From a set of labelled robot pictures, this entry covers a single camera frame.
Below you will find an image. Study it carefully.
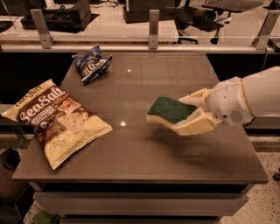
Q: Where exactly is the grey drawer front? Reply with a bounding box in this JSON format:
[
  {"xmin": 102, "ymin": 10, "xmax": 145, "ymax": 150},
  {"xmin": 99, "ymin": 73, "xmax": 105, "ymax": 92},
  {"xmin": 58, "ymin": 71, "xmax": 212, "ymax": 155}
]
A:
[{"xmin": 33, "ymin": 192, "xmax": 249, "ymax": 217}]

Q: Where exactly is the brown bin at lower left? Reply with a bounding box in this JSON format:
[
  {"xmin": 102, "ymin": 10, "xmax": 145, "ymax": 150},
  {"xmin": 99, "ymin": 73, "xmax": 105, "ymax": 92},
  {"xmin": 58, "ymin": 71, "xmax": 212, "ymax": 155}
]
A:
[{"xmin": 0, "ymin": 148, "xmax": 27, "ymax": 200}]

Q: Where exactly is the left metal rail bracket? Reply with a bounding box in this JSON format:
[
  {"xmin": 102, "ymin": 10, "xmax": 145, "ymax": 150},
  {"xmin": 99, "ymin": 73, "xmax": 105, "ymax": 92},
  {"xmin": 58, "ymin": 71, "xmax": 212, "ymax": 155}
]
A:
[{"xmin": 30, "ymin": 9, "xmax": 54, "ymax": 49}]

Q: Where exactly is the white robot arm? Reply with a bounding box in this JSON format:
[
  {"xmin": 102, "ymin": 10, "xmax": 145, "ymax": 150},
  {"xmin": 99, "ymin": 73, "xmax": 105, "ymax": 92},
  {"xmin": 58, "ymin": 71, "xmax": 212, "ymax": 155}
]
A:
[{"xmin": 172, "ymin": 66, "xmax": 280, "ymax": 136}]

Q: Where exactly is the middle metal rail bracket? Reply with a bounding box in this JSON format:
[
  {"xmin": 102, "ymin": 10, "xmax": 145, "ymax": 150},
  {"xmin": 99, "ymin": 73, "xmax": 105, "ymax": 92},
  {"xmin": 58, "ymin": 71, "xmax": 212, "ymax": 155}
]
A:
[{"xmin": 149, "ymin": 10, "xmax": 159, "ymax": 50}]

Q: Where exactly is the green and yellow sponge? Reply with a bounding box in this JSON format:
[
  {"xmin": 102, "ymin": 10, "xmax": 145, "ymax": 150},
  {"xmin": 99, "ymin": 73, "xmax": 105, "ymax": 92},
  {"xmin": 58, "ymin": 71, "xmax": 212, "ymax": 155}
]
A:
[{"xmin": 146, "ymin": 96, "xmax": 197, "ymax": 126}]

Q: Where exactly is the brown sea salt chip bag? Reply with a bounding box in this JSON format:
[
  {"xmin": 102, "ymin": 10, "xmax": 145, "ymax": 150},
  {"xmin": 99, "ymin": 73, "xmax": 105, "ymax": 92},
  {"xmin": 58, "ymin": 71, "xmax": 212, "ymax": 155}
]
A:
[{"xmin": 2, "ymin": 80, "xmax": 112, "ymax": 169}]

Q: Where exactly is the metal rail bracket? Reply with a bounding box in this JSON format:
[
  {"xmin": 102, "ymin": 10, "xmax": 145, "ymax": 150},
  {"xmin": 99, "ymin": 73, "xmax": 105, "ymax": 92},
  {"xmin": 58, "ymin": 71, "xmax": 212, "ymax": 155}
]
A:
[
  {"xmin": 149, "ymin": 10, "xmax": 159, "ymax": 50},
  {"xmin": 252, "ymin": 10, "xmax": 280, "ymax": 50},
  {"xmin": 30, "ymin": 9, "xmax": 54, "ymax": 49}
]

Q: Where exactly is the dark box on back counter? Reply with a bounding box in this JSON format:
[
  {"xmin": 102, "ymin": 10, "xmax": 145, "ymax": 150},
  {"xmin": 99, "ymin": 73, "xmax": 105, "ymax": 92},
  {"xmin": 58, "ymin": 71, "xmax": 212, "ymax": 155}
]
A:
[{"xmin": 123, "ymin": 0, "xmax": 181, "ymax": 24}]

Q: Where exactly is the blue crumpled chip bag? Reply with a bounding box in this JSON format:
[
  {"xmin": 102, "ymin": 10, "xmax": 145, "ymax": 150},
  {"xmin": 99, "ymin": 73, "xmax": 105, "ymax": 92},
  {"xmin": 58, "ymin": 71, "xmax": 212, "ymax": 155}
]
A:
[{"xmin": 73, "ymin": 45, "xmax": 113, "ymax": 85}]

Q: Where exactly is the black office chair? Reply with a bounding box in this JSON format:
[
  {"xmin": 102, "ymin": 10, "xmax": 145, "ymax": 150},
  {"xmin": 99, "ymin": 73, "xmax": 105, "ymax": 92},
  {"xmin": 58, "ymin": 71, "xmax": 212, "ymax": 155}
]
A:
[{"xmin": 174, "ymin": 0, "xmax": 263, "ymax": 45}]

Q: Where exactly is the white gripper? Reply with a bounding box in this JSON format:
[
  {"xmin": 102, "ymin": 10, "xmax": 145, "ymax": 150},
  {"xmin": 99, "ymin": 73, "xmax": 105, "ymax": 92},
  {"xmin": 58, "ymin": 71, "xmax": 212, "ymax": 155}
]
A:
[{"xmin": 171, "ymin": 77, "xmax": 253, "ymax": 136}]

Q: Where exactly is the right metal rail bracket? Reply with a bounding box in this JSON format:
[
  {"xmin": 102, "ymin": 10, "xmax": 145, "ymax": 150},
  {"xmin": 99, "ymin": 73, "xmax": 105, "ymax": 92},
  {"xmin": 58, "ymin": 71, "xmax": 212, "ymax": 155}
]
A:
[{"xmin": 252, "ymin": 10, "xmax": 280, "ymax": 50}]

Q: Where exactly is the black tray on back counter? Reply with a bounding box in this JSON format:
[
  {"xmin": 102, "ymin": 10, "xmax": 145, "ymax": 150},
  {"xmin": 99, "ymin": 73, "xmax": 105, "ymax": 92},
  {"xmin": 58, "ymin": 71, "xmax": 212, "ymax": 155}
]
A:
[{"xmin": 28, "ymin": 0, "xmax": 98, "ymax": 33}]

